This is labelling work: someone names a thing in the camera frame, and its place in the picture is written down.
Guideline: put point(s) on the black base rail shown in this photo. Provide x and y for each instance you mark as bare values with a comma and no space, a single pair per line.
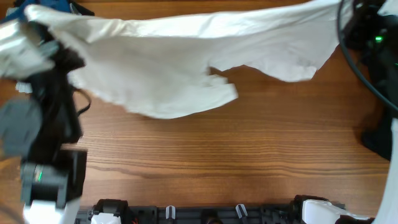
263,214

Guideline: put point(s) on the white t-shirt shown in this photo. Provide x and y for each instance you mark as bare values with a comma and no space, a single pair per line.
160,67

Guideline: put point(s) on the black garment at right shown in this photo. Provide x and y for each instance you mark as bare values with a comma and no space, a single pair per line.
379,140

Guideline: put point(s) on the folded blue shirt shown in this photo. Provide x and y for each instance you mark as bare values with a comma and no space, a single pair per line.
20,9

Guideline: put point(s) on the folded light blue garment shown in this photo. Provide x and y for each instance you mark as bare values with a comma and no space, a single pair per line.
22,87

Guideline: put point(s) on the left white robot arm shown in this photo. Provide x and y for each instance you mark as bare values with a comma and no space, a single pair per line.
36,128

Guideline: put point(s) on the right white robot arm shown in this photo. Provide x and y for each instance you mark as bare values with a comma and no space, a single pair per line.
369,44

